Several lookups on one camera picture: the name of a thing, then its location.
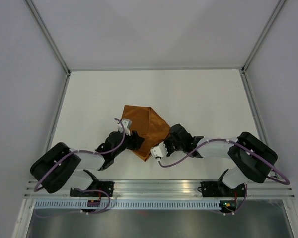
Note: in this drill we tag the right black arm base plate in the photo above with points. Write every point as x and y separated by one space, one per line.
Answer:
216 189

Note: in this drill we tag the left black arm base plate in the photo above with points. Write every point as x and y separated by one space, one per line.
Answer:
94 190

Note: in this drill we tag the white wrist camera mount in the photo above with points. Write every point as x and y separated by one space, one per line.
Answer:
124 126
159 151

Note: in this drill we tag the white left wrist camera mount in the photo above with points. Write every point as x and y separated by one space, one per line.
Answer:
124 126

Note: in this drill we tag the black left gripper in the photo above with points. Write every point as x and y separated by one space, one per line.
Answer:
135 144

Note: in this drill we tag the aluminium frame post right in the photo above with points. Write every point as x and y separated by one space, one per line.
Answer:
264 33

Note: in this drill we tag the aluminium frame post left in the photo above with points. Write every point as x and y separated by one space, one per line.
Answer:
47 35

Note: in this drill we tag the orange cloth napkin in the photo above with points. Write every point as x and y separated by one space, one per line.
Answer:
149 125

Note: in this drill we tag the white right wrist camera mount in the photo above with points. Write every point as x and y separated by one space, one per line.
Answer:
159 151

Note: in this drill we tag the aluminium frame post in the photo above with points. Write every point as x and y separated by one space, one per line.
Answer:
264 33
47 35

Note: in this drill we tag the aluminium front rail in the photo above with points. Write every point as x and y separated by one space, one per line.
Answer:
168 189

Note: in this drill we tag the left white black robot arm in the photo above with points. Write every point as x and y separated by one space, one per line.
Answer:
54 169

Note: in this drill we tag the white slotted cable duct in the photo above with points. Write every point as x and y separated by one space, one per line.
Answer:
130 204

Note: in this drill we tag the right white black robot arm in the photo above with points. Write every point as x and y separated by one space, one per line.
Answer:
238 149

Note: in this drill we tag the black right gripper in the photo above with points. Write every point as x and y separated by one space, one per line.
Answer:
170 151

